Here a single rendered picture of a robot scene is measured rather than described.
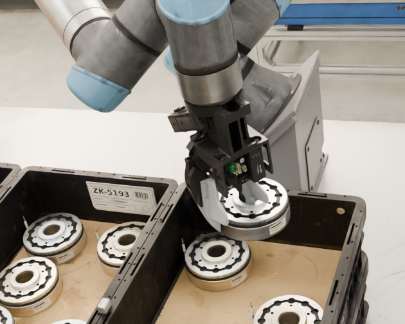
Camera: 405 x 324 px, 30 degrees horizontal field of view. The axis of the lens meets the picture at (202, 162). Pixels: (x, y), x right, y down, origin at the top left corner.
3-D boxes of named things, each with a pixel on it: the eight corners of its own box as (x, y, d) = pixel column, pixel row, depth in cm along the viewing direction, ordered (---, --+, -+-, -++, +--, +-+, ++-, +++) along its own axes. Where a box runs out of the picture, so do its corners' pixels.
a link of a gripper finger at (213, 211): (219, 255, 98) (218, 194, 93) (196, 232, 102) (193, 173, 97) (240, 247, 99) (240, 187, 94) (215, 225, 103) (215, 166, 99)
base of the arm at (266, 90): (250, 119, 156) (213, 89, 155) (299, 71, 148) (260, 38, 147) (236, 157, 144) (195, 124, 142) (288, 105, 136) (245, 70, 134)
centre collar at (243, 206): (236, 188, 106) (235, 184, 106) (270, 189, 105) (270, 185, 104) (228, 209, 102) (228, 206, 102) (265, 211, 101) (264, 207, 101)
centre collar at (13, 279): (20, 266, 123) (19, 263, 123) (46, 270, 121) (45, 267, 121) (4, 288, 119) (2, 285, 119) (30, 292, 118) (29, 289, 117)
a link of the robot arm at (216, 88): (162, 61, 89) (220, 35, 92) (170, 94, 91) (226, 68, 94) (195, 83, 83) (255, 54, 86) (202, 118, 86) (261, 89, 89)
